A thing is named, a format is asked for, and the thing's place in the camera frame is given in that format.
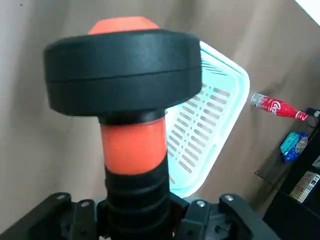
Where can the orange black barcode scanner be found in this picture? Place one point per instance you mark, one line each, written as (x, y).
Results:
(120, 70)

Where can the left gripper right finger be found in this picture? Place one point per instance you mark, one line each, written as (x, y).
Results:
(225, 220)

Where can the red cola bottle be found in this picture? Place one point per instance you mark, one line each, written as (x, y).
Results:
(277, 107)

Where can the blue plastic basket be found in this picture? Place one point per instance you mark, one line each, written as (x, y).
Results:
(232, 72)

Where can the teal snack packet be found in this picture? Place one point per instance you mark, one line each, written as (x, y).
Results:
(291, 141)

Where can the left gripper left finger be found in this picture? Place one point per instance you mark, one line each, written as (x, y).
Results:
(50, 220)

